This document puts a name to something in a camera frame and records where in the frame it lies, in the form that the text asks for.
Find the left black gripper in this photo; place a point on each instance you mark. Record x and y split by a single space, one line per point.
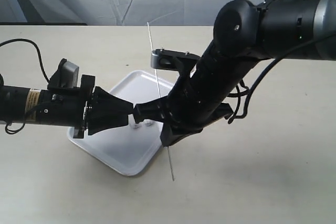
61 106

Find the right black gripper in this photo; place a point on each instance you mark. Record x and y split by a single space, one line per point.
195 101

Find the white bead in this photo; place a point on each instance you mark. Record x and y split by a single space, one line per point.
149 123
136 125

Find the white bead top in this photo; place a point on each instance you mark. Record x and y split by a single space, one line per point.
136 125

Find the thin metal skewer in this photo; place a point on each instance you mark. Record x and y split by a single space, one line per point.
154 64

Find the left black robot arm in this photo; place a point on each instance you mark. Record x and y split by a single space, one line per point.
88 109

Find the right grey black robot arm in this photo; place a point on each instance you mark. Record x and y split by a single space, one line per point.
248 41

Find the white rectangular plastic tray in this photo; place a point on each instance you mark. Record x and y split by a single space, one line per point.
124 149

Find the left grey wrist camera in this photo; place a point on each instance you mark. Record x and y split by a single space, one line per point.
66 75

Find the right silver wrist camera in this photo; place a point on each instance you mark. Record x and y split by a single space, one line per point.
181 62

